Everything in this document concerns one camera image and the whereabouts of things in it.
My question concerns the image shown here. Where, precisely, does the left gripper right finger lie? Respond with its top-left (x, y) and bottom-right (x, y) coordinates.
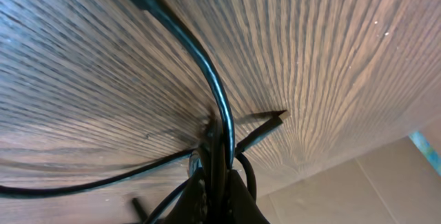
top-left (226, 170), bottom-right (269, 224)

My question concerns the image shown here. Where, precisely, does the black USB cable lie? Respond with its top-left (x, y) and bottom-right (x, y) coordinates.
top-left (0, 0), bottom-right (291, 224)

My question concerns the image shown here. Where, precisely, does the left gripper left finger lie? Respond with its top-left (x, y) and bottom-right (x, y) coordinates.
top-left (164, 168), bottom-right (208, 224)

